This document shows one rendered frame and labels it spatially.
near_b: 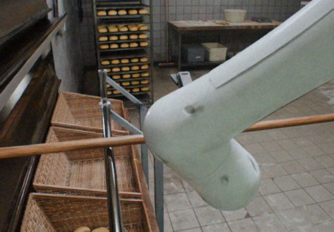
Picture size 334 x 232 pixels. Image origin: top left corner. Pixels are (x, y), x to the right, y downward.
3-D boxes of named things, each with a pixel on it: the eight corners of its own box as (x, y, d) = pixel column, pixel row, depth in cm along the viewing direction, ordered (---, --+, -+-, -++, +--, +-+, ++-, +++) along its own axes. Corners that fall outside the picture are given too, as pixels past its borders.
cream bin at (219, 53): (208, 61, 546) (209, 48, 536) (200, 55, 590) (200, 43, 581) (226, 60, 554) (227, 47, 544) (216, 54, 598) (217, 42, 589)
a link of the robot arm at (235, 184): (231, 235, 47) (284, 193, 46) (186, 197, 42) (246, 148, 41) (204, 184, 60) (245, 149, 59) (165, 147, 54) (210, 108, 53)
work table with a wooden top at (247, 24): (177, 77, 529) (177, 27, 493) (167, 66, 601) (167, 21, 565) (285, 70, 573) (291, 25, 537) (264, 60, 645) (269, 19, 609)
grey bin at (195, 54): (187, 62, 538) (187, 49, 528) (179, 56, 582) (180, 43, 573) (205, 61, 545) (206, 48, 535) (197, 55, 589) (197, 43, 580)
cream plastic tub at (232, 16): (228, 23, 538) (229, 11, 530) (219, 20, 576) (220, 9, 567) (249, 23, 547) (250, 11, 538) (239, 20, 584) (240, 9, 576)
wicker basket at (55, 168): (41, 232, 131) (29, 185, 120) (56, 164, 182) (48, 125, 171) (145, 219, 140) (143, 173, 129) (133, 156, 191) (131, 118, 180)
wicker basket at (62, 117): (55, 160, 186) (48, 121, 175) (64, 122, 236) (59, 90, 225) (131, 152, 195) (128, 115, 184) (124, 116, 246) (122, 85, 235)
